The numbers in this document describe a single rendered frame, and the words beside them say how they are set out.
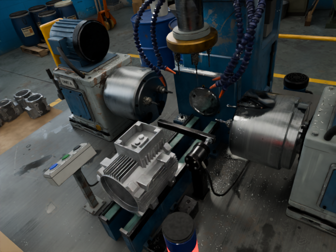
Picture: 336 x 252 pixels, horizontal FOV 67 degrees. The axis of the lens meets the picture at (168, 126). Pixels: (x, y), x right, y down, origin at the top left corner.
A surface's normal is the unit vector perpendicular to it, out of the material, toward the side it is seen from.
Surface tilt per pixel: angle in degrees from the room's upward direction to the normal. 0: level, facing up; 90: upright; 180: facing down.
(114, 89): 54
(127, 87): 39
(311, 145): 90
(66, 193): 0
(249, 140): 73
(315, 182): 90
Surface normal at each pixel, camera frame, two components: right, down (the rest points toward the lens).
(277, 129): -0.50, -0.11
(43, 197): -0.14, -0.78
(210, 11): -0.56, 0.57
